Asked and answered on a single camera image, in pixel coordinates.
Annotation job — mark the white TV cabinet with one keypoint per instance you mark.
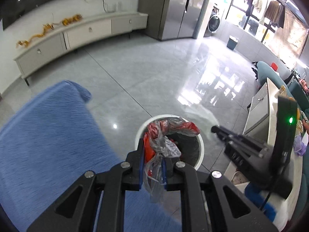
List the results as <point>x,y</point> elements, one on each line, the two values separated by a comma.
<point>84,31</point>

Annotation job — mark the teal sofa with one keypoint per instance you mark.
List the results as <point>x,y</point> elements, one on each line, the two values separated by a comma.
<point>265,70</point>

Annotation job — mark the brown patterned curtain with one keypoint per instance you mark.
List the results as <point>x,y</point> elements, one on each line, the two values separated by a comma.
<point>292,36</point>

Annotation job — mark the blue cloth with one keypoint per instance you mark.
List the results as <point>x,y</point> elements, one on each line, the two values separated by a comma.
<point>258,198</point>

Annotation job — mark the white washing machine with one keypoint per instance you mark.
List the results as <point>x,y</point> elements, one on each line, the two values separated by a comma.
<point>214,21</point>

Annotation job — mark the dark hanging garment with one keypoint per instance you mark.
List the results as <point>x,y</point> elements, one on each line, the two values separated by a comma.
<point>250,2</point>

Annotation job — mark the white round trash bin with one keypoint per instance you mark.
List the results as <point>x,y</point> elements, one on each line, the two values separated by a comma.
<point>190,149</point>

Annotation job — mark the blue rug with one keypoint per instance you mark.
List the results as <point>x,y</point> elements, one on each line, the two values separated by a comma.
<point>48,137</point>

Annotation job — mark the beige hanging garment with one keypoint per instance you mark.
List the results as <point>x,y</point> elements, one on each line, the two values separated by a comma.
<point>260,2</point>

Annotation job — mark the orange dragon decoration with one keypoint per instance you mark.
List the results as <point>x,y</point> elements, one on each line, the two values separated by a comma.
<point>70,20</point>

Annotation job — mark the small red object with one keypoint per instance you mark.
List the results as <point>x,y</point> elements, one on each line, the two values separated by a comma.
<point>274,66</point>

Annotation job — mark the purple plastic bag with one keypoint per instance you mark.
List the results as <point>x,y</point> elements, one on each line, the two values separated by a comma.
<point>300,146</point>

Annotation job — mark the red and clear plastic bag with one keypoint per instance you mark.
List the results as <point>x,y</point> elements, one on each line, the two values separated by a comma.
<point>157,149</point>

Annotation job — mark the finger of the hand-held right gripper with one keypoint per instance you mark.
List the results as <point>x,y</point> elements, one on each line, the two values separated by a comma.
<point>236,136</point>
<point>243,148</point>

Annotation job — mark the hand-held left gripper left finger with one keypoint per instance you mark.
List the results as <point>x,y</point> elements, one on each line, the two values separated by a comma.
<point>141,164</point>

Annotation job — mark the white wall socket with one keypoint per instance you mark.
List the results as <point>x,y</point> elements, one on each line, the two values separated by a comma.
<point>118,6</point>

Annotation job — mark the grey steel refrigerator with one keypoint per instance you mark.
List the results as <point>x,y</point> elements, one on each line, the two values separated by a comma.
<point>173,9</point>

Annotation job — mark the teal plastic bin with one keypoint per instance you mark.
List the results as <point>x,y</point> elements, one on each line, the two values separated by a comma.
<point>232,44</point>

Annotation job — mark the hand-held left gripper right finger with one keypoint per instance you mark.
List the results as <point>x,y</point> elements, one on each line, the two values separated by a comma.
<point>164,171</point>

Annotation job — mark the brown hanging garment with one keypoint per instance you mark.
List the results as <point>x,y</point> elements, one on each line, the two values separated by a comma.
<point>274,13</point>

